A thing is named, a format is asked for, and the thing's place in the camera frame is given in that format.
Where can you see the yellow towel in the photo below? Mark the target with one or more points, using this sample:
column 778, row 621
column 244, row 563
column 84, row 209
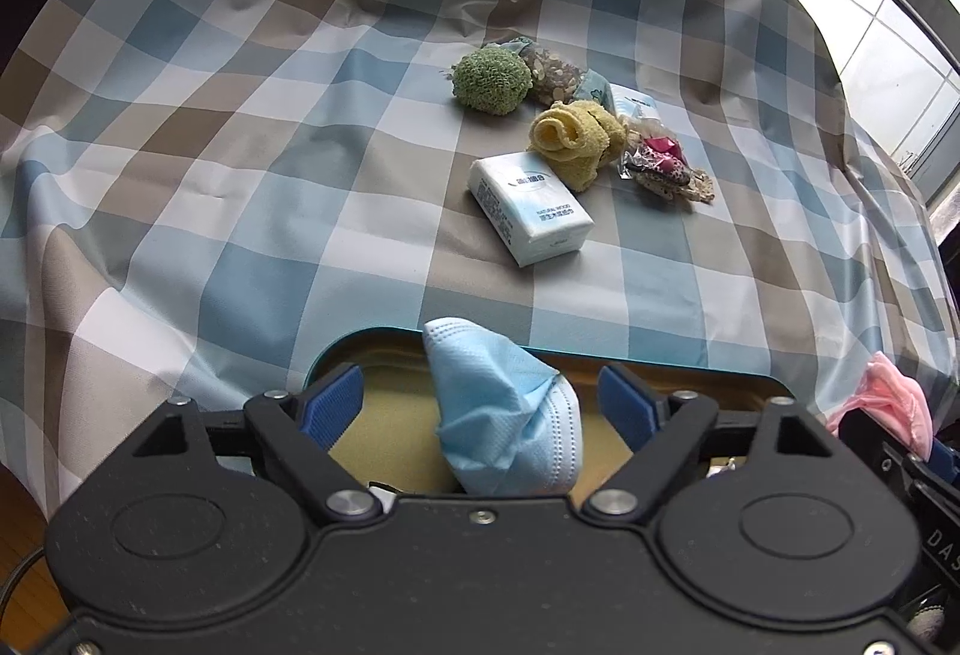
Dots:
column 570, row 145

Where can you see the brown lace pouch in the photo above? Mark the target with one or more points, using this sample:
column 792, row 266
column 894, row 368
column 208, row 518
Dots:
column 684, row 184

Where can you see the small white tissue pack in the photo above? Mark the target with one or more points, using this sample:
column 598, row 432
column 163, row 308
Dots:
column 631, row 100

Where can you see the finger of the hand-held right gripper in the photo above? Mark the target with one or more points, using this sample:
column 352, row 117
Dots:
column 874, row 434

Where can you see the pink cloth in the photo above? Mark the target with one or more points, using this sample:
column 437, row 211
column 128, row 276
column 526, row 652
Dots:
column 889, row 392

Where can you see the small teal packet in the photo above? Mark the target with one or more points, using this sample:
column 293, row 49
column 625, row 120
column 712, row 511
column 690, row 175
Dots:
column 592, row 87

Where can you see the checked tablecloth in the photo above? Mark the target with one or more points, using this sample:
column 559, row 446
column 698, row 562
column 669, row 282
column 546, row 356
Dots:
column 225, row 175

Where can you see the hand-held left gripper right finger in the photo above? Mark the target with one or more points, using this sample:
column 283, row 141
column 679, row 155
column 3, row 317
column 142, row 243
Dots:
column 626, row 400

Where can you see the teal storage tray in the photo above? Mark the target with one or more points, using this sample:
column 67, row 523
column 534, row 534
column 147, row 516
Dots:
column 390, row 415

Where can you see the green scrubber ball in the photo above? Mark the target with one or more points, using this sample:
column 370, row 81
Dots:
column 491, row 81

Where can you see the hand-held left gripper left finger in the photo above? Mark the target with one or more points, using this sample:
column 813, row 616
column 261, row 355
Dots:
column 334, row 400

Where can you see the clear nut packet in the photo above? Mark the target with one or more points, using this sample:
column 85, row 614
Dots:
column 556, row 74

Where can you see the large white tissue pack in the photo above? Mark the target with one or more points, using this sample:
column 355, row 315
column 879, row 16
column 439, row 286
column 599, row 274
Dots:
column 525, row 205

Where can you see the red candy packet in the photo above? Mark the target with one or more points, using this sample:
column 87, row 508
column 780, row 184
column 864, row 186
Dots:
column 664, row 149

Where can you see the blue face mask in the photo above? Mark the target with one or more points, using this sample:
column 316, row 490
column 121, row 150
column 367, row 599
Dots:
column 502, row 415

